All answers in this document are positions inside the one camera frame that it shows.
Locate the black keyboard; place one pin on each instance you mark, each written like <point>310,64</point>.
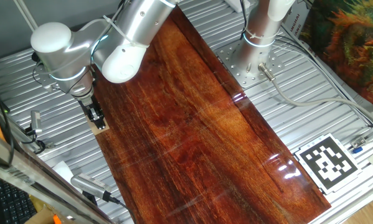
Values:
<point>12,205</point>

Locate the glossy reddish wooden board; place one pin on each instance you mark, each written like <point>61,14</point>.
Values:
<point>205,130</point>

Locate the small metal clamp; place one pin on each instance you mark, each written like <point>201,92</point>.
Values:
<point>358,142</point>

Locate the thin white pole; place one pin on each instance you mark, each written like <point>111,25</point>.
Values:
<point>24,14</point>

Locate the small silver camera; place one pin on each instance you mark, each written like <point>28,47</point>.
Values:
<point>36,121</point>

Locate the black camera stand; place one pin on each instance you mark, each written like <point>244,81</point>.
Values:
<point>89,198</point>

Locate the aluminium frame beam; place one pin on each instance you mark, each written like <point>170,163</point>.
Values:
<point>33,177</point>

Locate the brown cardboard box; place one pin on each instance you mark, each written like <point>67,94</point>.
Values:
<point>40,217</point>

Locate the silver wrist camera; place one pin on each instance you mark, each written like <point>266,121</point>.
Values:
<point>44,79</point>

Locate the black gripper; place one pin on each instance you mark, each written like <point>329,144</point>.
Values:
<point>88,104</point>

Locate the black and white marker board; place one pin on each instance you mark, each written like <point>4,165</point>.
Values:
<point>327,163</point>

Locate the black metal clamp tool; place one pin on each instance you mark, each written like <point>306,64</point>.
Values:
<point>41,146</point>

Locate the silver vented camera device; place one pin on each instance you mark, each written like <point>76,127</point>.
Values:
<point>89,185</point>

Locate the perforated silver base plate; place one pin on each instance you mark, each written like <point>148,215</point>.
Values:
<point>236,68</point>

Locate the small metal mounting bracket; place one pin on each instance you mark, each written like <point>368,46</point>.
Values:
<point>50,145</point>

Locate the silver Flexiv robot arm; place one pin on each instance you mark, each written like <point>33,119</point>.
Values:
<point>136,25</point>

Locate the small blue clip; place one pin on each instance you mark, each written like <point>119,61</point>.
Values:
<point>357,150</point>

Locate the colourful printed cloth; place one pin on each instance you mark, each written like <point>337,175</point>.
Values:
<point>354,46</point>

